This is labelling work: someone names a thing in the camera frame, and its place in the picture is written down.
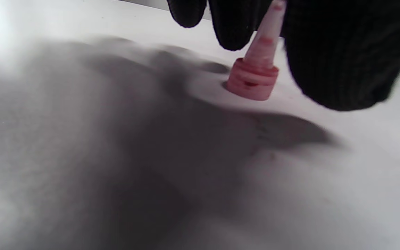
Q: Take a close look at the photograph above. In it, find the person's left hand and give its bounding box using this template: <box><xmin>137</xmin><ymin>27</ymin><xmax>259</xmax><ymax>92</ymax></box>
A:
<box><xmin>167</xmin><ymin>0</ymin><xmax>400</xmax><ymax>111</ymax></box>

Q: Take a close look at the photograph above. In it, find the red pointed bottle cap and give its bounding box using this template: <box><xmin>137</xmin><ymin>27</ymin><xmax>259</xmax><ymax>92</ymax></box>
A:
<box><xmin>225</xmin><ymin>0</ymin><xmax>286</xmax><ymax>101</ymax></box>

